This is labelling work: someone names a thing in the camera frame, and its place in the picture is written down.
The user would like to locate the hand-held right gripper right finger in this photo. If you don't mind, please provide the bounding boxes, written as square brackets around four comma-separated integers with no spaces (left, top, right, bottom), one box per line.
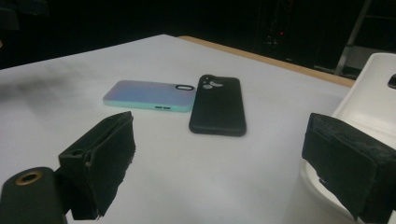
[301,112,396,224]

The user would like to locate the white metal stand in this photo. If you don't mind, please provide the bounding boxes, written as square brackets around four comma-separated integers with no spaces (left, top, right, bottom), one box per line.
[314,0,396,78]

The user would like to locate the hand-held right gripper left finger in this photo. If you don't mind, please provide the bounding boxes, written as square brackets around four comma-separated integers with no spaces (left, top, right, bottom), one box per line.
[58,110,137,221]

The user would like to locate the teal phone case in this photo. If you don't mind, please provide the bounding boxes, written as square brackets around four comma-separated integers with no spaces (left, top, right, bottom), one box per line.
[102,79,198,113]

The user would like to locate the white rectangular box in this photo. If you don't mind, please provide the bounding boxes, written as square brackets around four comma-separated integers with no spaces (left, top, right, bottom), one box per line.
[281,52,396,224]

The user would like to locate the white table mat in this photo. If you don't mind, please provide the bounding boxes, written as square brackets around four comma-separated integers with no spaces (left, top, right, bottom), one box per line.
[0,33,356,224]

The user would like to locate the black phone case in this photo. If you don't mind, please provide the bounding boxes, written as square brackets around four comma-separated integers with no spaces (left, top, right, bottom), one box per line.
[188,74,248,137]

